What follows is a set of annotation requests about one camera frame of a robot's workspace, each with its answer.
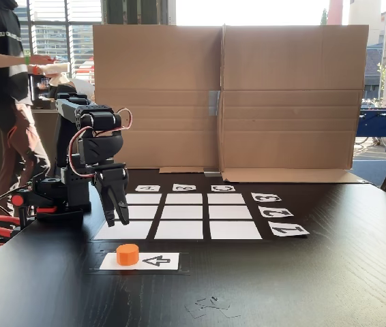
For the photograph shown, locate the round orange token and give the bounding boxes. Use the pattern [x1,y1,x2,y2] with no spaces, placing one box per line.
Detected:
[116,243,140,266]

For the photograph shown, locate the blue foosball table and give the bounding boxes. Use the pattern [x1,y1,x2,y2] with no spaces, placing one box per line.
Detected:
[356,108,386,153]

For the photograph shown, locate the red white servo cable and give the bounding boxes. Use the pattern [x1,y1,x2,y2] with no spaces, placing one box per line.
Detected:
[68,108,134,178]

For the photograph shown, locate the white nine-square grid sheet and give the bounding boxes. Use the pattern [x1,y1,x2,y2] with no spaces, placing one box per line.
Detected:
[92,192,265,242]

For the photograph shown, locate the clear tape scraps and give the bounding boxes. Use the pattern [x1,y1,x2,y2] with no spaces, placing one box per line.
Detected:
[184,296,241,320]

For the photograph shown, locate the paper sheet number 3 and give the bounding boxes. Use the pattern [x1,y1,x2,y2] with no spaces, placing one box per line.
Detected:
[250,192,282,203]

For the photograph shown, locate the paper sheet number 1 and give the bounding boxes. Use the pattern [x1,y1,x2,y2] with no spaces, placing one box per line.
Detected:
[267,223,310,237]

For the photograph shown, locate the white arrow paper sheet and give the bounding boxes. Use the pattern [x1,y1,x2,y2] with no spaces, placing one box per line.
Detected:
[99,252,180,272]

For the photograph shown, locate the paper sheet number 2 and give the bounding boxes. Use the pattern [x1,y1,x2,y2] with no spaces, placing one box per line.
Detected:
[258,205,295,218]

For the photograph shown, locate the brown cardboard screen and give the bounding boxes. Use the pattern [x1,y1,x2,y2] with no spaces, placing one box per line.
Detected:
[92,23,370,184]

